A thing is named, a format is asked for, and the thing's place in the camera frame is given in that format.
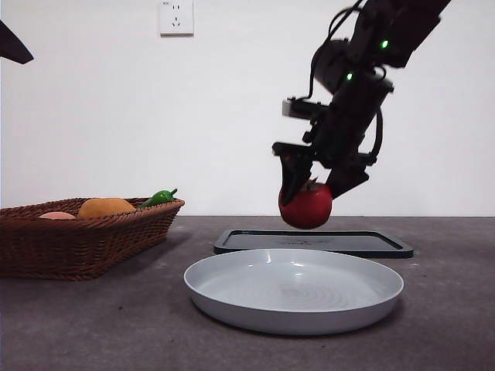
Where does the orange round fruit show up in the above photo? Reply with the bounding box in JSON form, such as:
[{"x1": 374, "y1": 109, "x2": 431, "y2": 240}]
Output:
[{"x1": 77, "y1": 197, "x2": 136, "y2": 220}]

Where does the pale grey right wrist camera box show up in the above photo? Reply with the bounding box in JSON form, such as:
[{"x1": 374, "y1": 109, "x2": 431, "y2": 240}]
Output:
[{"x1": 281, "y1": 97, "x2": 329, "y2": 121}]

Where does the pale grey round plate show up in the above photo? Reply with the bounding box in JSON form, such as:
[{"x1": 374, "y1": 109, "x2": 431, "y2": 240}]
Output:
[{"x1": 183, "y1": 248, "x2": 405, "y2": 336}]

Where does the pink peach fruit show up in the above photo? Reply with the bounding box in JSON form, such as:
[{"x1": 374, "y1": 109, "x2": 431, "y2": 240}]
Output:
[{"x1": 37, "y1": 211, "x2": 77, "y2": 222}]

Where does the dark rectangular tray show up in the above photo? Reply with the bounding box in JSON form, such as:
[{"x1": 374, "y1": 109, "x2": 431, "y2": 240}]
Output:
[{"x1": 213, "y1": 229, "x2": 415, "y2": 259}]

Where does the green pepper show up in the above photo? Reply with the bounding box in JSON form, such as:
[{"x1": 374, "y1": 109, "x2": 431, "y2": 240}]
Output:
[{"x1": 135, "y1": 188, "x2": 178, "y2": 210}]

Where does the red tomato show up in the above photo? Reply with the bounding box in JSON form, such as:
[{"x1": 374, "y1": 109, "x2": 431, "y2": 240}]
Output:
[{"x1": 278, "y1": 178, "x2": 333, "y2": 230}]

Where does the white wall socket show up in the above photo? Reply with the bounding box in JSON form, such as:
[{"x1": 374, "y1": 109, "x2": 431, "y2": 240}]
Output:
[{"x1": 159, "y1": 0, "x2": 195, "y2": 38}]

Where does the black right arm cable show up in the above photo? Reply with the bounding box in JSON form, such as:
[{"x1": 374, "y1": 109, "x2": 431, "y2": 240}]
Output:
[
  {"x1": 292, "y1": 0, "x2": 364, "y2": 102},
  {"x1": 369, "y1": 107, "x2": 387, "y2": 165}
]

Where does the brown wicker basket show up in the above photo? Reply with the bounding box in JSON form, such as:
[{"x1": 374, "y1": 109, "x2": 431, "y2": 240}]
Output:
[{"x1": 0, "y1": 197, "x2": 186, "y2": 282}]

